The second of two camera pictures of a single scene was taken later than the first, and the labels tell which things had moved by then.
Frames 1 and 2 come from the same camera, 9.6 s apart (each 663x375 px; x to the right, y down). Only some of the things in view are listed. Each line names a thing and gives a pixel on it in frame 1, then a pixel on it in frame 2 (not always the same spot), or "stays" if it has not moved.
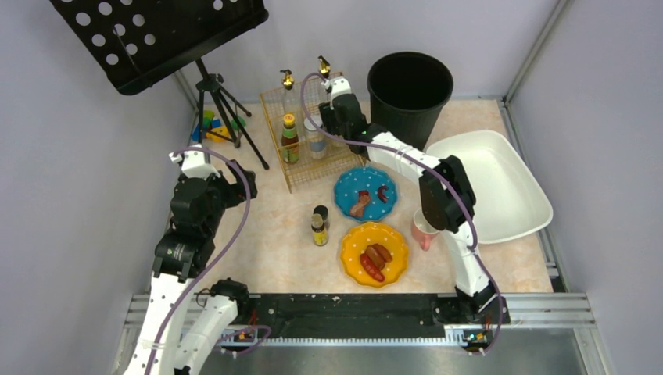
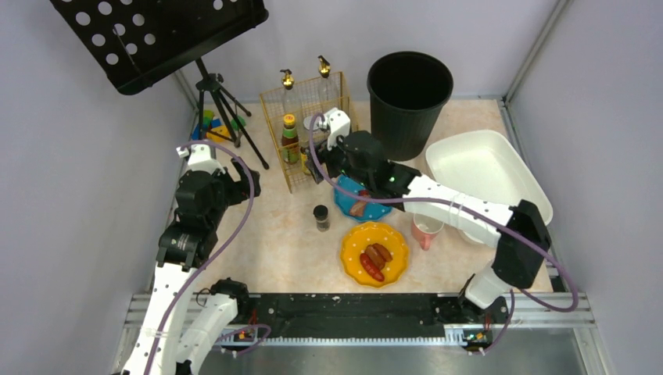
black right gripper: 338,115 to 321,165
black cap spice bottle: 323,211 stays
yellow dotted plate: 356,241 stays
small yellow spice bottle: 320,234 to 303,158
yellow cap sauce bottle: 290,143 stays
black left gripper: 241,183 stays
